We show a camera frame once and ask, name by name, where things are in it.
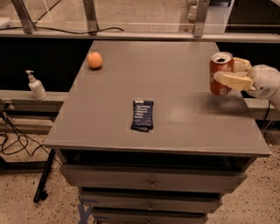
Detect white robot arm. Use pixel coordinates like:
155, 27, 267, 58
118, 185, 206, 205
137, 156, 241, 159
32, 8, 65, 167
213, 57, 280, 110

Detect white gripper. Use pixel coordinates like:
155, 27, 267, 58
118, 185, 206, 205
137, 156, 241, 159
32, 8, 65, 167
213, 57, 280, 100

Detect black cable on ledge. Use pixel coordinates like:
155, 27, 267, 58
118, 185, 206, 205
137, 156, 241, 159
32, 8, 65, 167
0, 25, 124, 35

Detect dark blue snack bar wrapper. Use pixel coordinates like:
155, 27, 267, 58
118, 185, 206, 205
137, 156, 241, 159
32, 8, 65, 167
131, 101, 154, 132

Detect middle metal frame strut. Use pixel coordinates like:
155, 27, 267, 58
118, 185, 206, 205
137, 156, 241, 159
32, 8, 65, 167
82, 0, 99, 35

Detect black metal stand leg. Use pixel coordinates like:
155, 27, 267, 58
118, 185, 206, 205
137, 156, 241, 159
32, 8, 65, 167
33, 149, 55, 203

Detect top grey drawer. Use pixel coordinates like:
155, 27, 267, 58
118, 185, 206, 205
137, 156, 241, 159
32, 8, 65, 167
60, 164, 247, 193

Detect metal frame strut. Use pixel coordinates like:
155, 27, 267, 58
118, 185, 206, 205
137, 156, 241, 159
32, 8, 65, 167
193, 0, 210, 38
82, 0, 99, 35
11, 0, 34, 34

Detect black floor cables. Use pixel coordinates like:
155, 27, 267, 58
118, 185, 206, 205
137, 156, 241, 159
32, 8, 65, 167
0, 99, 51, 157

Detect grey drawer cabinet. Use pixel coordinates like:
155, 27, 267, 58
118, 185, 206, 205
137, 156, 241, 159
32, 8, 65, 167
43, 39, 272, 224

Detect right metal frame strut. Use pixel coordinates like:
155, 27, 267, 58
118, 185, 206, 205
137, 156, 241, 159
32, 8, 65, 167
193, 0, 210, 38

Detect orange fruit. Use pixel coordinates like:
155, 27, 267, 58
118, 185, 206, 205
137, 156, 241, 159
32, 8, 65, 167
87, 52, 102, 69

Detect blue tape on floor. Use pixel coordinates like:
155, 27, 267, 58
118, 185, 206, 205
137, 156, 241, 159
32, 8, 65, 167
78, 204, 91, 224

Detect middle grey drawer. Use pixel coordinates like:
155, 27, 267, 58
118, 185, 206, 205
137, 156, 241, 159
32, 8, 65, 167
79, 191, 222, 214

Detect bottom grey drawer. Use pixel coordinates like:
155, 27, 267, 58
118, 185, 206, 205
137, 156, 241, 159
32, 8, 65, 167
92, 208, 207, 224

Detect grey drawer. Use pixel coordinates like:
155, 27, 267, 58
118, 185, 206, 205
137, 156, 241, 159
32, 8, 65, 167
92, 208, 207, 224
60, 164, 247, 193
79, 191, 222, 214

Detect white pump dispenser bottle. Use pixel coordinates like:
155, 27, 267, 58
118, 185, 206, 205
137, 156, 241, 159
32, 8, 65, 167
25, 70, 46, 100

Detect left metal frame strut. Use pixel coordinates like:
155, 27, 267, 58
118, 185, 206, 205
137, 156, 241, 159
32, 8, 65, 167
11, 0, 34, 34

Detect red coke can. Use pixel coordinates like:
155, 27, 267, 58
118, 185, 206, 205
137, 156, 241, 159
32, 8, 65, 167
209, 52, 234, 95

